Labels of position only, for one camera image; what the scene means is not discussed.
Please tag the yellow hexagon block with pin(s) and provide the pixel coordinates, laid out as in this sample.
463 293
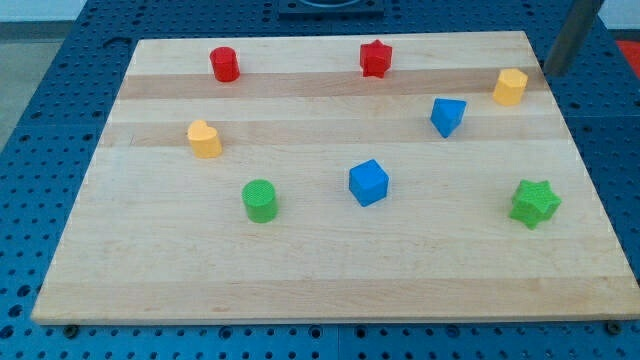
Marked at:
510 87

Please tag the red cylinder block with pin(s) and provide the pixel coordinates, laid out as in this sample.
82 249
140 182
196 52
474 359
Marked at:
224 64

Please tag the blue cube block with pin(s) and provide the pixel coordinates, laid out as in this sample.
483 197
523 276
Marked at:
368 182

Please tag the green cylinder block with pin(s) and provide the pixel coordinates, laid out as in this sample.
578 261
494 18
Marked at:
260 201

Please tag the yellow heart block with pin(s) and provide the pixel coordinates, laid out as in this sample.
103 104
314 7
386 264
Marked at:
204 140

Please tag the red star block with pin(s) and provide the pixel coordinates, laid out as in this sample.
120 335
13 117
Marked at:
375 58

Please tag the green star block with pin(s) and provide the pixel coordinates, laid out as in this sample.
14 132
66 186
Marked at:
533 203

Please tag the wooden board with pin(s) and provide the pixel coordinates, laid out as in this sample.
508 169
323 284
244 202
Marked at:
158 236

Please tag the grey metal pusher rod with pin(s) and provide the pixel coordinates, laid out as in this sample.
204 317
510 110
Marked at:
580 18

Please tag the blue triangle block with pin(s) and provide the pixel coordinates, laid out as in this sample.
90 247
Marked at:
447 115

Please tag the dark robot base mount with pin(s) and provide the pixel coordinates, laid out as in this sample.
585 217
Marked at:
321 8

